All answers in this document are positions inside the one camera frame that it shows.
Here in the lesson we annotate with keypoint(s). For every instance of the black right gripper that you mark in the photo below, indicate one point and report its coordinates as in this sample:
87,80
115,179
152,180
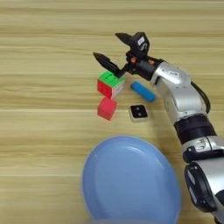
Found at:
143,66

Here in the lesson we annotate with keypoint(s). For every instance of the multicolour Rubik's cube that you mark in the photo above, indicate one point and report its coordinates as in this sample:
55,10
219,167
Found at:
109,86

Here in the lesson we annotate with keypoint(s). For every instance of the blue rectangular block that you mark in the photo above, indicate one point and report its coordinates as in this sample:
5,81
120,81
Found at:
143,91

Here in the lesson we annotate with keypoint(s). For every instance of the red cube block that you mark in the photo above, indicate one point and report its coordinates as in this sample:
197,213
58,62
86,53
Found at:
106,109

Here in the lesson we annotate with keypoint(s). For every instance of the light blue round plate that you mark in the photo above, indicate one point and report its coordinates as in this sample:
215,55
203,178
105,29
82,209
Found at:
128,180

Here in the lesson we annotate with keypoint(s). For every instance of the black box with white label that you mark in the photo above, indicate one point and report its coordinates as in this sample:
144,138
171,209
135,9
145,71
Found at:
140,43

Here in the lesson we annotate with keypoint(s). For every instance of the small black and white square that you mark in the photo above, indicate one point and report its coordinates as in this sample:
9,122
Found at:
138,112

